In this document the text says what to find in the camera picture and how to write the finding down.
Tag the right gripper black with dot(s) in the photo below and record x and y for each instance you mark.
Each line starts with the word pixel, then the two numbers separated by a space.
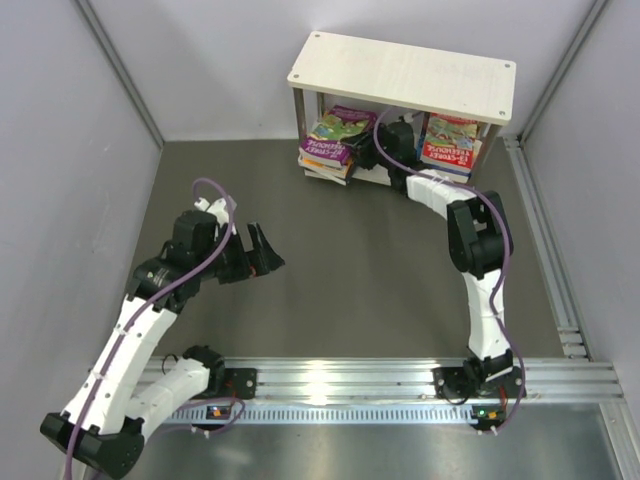
pixel 363 151

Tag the aluminium rail base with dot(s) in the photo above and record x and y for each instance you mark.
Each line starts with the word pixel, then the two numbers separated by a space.
pixel 402 391

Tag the orange yellow book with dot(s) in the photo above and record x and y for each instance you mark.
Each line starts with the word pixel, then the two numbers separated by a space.
pixel 341 171

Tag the white two-tier shelf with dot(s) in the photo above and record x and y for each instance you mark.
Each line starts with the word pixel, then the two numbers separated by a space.
pixel 419 80

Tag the red treehouse book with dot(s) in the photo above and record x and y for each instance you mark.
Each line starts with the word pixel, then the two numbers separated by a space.
pixel 450 142

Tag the yellow brown paperback book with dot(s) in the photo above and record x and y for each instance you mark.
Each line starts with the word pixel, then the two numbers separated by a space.
pixel 450 170

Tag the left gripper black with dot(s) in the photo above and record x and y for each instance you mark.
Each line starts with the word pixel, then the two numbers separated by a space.
pixel 261 260

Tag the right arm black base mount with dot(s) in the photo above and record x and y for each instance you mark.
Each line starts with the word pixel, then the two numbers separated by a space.
pixel 454 385

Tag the dark blue Nineteen Eighty-Four book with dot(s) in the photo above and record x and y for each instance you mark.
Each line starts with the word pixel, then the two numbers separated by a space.
pixel 325 177

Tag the purple treehouse book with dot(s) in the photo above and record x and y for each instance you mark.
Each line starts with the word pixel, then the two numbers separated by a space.
pixel 323 143

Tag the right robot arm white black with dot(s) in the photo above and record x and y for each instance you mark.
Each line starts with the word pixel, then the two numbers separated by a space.
pixel 479 245

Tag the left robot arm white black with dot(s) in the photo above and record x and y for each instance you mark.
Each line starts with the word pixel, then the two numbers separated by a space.
pixel 107 423

